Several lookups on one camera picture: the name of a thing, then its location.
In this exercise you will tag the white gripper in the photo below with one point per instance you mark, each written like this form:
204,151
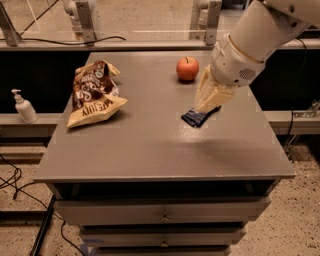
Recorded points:
234,65

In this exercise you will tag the blue rxbar blueberry wrapper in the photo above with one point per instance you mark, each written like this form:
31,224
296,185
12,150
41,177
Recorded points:
197,119

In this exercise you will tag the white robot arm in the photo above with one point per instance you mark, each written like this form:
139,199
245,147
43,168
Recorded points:
266,25

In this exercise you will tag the brown chip bag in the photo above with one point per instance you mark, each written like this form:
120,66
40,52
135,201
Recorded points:
95,96

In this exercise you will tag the red apple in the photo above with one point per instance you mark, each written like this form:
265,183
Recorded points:
187,68

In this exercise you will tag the grey drawer cabinet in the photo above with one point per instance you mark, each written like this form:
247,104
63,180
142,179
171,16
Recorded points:
147,153

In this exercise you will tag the top grey drawer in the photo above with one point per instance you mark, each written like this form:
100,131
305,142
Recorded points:
95,213

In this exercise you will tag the grey drawer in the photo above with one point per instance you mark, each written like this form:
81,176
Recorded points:
164,237
95,213

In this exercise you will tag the white pump lotion bottle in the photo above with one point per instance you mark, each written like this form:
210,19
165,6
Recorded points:
24,107

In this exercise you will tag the right metal bracket post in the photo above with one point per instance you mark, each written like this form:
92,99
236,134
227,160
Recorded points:
204,20

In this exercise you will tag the metal bracket post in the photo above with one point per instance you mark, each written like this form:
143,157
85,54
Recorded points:
81,14
204,20

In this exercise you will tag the left metal bracket post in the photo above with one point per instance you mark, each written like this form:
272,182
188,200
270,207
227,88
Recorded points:
81,14

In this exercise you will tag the grey metal rail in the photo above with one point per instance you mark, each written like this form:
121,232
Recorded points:
122,45

